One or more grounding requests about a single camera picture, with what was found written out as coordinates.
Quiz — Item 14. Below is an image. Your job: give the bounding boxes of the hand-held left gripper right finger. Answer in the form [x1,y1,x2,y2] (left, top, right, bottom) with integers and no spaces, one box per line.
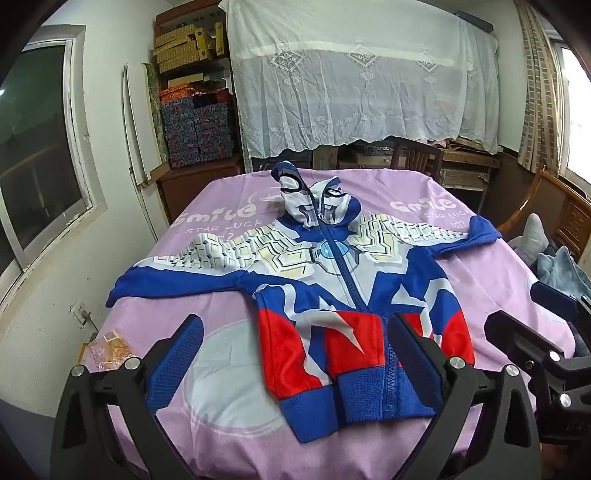
[387,311,542,480]

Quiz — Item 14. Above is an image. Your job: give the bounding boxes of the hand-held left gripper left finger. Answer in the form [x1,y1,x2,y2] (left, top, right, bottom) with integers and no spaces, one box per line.
[50,314,206,480]

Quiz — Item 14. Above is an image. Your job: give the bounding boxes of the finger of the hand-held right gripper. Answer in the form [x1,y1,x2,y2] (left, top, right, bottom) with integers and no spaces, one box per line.
[484,311,571,374]
[530,281,591,326]

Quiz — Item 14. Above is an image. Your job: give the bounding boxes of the blue red white hooded jacket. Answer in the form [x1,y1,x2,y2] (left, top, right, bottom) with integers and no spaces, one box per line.
[106,161,503,443]

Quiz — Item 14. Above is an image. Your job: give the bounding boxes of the light blue cloth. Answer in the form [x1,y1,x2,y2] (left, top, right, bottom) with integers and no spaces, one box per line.
[536,247,591,301]

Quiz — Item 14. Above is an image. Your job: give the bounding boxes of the grey plush toy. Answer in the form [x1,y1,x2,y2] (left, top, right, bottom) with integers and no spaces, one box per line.
[508,213,550,266]

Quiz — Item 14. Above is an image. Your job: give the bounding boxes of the clear plastic bag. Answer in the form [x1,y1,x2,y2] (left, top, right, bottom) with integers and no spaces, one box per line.
[82,330,139,372]

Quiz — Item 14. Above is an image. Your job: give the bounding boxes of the pink printed blanket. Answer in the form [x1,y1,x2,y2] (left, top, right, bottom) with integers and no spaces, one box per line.
[90,167,539,480]

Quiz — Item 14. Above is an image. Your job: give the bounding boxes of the light wooden armchair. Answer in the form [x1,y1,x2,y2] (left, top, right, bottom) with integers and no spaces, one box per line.
[496,168,591,259]

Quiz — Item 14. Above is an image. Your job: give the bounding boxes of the brown wooden shelf cabinet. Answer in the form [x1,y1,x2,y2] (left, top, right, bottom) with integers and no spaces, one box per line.
[153,2,245,222]

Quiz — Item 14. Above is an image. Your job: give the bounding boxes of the bright sliding window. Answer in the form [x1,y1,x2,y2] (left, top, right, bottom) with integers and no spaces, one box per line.
[551,41,591,195]

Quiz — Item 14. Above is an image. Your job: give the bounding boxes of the dark wooden chair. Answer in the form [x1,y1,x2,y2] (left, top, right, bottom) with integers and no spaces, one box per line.
[390,138,444,177]

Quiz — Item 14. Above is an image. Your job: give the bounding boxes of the beige checked curtain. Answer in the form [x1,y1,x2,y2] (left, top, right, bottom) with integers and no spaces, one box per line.
[515,0,566,174]

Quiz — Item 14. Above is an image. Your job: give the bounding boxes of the stack of blue patterned boxes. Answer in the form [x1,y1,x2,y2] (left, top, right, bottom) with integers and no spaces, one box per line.
[161,95,241,169]

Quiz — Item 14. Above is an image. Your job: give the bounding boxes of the white leaning boards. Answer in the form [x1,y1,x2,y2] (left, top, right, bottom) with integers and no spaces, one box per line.
[122,62,160,188]

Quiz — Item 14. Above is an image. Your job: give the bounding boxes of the green patterned board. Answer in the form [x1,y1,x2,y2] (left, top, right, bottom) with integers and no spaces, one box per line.
[147,62,169,164]

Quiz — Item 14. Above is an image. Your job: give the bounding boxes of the white framed window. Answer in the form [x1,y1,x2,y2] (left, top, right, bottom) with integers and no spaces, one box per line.
[0,25,108,305]

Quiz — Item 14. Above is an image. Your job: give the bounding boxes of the orange patterned box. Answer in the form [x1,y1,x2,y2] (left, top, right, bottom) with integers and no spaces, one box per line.
[159,85,232,106]

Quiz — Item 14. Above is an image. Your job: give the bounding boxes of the white lace cloth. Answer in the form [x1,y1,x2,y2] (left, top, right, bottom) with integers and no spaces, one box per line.
[218,0,502,160]

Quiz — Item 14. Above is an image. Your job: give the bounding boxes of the stack of yellow boxes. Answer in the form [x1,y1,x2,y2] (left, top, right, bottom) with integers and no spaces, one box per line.
[154,23,228,75]

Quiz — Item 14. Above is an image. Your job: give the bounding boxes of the wall socket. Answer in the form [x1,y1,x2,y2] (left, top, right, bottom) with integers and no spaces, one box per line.
[71,300,95,328]

